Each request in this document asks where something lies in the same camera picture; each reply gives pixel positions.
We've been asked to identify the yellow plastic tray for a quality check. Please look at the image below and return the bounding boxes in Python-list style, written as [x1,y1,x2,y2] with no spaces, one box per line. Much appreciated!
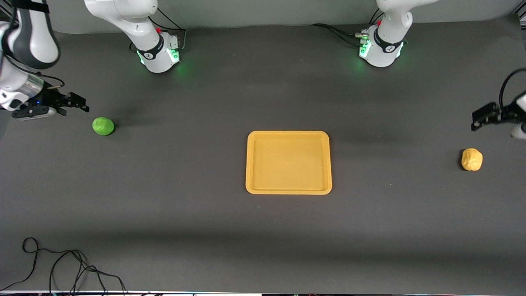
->
[245,130,332,195]

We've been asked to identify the black left arm base cables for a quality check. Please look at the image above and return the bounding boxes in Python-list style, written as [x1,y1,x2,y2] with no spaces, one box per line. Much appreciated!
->
[310,7,408,46]

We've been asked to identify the black right arm base cables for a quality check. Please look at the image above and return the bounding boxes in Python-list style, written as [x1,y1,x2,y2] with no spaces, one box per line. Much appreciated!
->
[130,7,188,53]

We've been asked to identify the black arm base cables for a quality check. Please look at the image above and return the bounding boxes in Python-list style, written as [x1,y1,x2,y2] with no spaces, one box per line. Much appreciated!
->
[310,7,408,46]
[130,7,188,53]

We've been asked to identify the thin black loose cable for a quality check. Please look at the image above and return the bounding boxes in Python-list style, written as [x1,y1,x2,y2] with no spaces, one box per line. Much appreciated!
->
[0,237,128,295]

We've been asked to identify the yellow-brown potato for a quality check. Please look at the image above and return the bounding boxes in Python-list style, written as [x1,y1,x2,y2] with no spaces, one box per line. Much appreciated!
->
[461,148,483,171]

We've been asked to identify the green apple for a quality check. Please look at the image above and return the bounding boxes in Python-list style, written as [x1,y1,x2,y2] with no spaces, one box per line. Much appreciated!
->
[92,117,115,136]

